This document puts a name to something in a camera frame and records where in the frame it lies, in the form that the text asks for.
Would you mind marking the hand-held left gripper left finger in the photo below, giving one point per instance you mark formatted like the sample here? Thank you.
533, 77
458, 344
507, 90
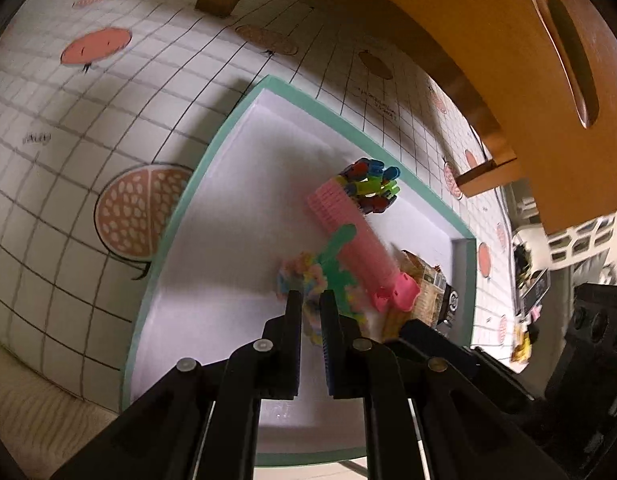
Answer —
293, 310

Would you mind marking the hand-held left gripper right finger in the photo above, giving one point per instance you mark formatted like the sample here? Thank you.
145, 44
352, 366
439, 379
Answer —
329, 320

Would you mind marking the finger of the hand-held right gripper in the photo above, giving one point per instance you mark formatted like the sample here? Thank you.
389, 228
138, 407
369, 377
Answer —
438, 342

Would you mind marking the pastel colourful scrunchie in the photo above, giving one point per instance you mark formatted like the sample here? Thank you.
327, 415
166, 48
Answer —
308, 272

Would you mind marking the brown snack packet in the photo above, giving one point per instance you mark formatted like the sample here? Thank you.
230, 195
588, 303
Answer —
423, 295

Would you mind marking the white tray with teal rim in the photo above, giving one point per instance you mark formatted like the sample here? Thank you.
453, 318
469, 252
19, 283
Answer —
248, 200

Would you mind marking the black toy car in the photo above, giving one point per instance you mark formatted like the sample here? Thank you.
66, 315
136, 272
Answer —
451, 305

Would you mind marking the green plastic comb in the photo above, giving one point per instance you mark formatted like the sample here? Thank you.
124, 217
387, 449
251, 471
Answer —
338, 260

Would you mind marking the bright pink plastic clip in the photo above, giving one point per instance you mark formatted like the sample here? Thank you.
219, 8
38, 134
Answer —
401, 290

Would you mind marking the smartphone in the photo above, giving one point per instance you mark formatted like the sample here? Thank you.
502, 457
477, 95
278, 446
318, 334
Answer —
535, 292

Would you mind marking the pink hair roller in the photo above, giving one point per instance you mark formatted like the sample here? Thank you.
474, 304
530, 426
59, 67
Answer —
348, 230

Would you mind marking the black toy figure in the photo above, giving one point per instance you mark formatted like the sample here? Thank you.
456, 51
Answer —
522, 262

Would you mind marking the white cutout bookshelf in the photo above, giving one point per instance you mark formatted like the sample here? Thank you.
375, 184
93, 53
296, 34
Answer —
568, 245

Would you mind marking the checked fruit print tablecloth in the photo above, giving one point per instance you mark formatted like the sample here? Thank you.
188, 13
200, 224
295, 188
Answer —
113, 110

